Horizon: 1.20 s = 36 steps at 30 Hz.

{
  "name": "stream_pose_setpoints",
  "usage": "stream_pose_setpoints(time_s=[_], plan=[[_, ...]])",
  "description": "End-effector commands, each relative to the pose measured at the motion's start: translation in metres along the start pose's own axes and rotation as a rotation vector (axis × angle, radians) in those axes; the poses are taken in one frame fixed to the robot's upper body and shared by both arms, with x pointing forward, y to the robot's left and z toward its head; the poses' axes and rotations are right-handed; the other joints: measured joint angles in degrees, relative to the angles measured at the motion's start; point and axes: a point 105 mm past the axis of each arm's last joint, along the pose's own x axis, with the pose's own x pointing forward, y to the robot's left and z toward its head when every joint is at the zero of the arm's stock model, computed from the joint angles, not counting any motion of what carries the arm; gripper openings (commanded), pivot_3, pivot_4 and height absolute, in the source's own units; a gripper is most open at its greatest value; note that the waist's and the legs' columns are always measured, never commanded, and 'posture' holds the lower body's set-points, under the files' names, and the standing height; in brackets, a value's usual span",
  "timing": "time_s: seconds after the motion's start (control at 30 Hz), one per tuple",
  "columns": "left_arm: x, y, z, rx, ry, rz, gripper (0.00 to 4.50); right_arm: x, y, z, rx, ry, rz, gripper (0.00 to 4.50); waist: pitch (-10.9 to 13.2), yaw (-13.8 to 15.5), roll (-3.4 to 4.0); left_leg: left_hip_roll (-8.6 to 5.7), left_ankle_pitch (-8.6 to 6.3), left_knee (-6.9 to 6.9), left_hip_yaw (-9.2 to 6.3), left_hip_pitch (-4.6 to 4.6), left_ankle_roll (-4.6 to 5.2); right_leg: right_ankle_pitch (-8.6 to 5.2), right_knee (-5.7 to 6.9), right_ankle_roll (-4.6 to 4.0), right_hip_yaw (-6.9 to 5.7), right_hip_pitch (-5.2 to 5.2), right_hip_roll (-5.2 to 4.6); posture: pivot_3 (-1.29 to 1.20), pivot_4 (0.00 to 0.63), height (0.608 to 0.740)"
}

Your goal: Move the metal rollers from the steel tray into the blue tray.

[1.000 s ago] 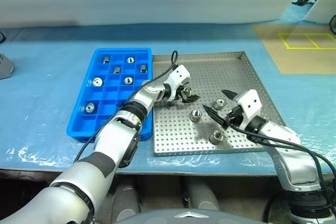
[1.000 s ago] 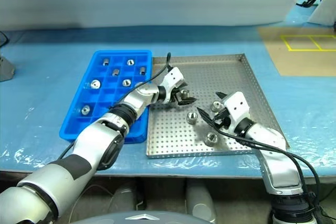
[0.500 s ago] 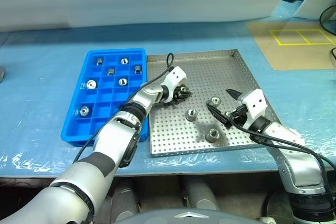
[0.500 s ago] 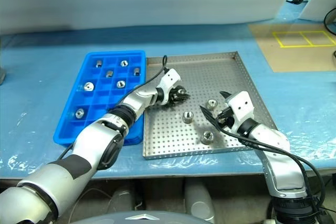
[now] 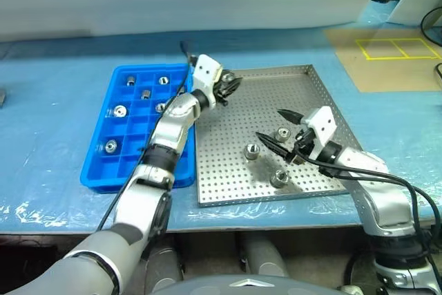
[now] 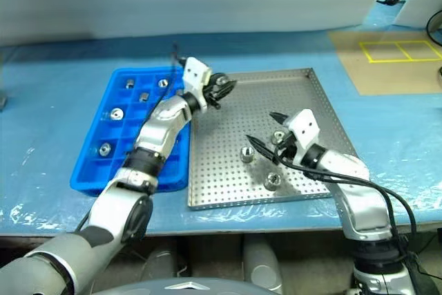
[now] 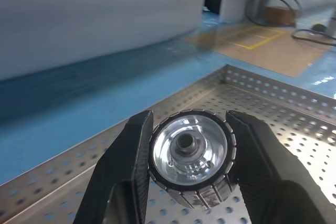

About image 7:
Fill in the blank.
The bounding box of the brown floor mat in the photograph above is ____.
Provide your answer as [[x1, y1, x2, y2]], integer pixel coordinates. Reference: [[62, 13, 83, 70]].
[[182, 22, 332, 78]]

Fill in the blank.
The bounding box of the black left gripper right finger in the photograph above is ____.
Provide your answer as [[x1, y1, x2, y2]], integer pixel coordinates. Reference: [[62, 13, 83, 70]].
[[225, 110, 336, 224]]

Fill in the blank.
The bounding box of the black floor cable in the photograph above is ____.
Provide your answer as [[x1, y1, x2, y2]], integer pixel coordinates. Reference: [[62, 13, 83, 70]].
[[245, 0, 336, 46]]

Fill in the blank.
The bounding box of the brown cardboard box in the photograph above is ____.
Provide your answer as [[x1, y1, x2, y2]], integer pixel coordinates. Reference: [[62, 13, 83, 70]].
[[264, 5, 299, 26]]

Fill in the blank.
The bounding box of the ribbed metal roller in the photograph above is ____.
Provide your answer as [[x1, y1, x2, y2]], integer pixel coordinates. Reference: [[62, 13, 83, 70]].
[[148, 109, 242, 210]]

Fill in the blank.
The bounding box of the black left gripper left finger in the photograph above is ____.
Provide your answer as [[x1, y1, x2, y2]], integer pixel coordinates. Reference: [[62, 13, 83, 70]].
[[72, 110, 154, 224]]

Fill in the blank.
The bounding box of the perforated steel tray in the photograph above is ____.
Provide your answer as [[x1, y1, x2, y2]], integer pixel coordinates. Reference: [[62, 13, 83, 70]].
[[0, 63, 336, 224]]

